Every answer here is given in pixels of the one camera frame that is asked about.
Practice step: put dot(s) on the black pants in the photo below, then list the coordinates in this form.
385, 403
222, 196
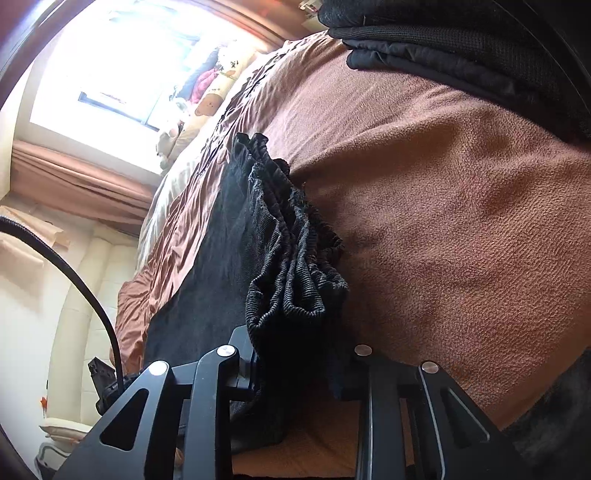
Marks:
207, 258

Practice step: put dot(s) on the dark cloth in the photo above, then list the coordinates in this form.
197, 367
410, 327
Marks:
554, 424

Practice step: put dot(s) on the stack of black folded clothes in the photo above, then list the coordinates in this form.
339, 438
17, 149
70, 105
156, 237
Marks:
461, 46

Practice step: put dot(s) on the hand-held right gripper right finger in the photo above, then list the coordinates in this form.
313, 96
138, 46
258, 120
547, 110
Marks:
374, 383

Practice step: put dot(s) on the cream leather headboard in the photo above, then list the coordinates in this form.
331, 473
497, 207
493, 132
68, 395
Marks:
78, 323

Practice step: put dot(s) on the brown blanket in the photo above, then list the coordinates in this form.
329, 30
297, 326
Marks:
438, 207

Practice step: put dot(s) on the beige quilt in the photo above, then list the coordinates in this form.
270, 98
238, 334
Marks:
171, 194

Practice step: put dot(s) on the red cloth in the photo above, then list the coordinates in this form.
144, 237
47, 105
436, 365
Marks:
203, 78

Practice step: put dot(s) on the beige hanging cloth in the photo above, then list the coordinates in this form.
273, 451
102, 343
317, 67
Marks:
27, 249

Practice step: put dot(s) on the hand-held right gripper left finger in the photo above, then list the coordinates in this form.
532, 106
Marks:
244, 369

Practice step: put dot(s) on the cartoon print pillow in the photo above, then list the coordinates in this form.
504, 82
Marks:
207, 106

